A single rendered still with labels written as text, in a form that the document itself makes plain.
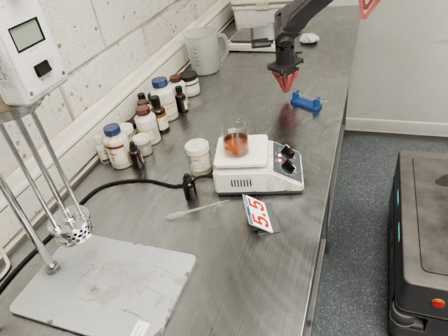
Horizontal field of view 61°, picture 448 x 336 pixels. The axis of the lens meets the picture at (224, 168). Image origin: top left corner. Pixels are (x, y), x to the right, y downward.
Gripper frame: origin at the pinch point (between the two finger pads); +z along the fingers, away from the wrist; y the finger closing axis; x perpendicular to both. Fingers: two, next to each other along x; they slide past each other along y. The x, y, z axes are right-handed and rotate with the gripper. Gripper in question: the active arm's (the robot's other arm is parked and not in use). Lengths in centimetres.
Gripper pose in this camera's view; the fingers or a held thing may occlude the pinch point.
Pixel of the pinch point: (286, 89)
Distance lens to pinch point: 124.7
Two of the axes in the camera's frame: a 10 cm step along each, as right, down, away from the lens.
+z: 1.2, 8.0, 5.9
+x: 6.7, 3.7, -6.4
